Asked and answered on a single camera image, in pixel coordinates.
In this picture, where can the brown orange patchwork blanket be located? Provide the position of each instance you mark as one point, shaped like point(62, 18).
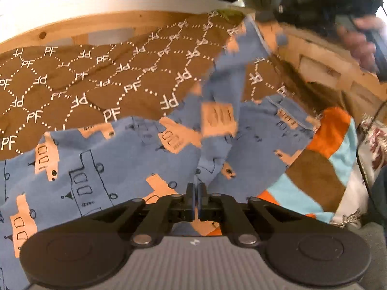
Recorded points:
point(90, 75)

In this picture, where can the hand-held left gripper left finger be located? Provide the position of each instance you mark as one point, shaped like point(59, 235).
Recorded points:
point(190, 201)

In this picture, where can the person's right hand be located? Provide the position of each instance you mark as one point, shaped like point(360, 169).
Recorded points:
point(358, 43)

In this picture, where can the wooden bed frame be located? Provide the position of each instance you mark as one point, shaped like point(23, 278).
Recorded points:
point(99, 21)

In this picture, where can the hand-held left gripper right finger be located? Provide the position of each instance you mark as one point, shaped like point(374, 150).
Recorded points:
point(200, 201)

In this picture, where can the white floral cloth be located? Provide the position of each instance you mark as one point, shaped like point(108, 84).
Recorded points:
point(375, 139)

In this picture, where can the blue printed pants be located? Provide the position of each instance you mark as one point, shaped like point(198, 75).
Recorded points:
point(127, 157)

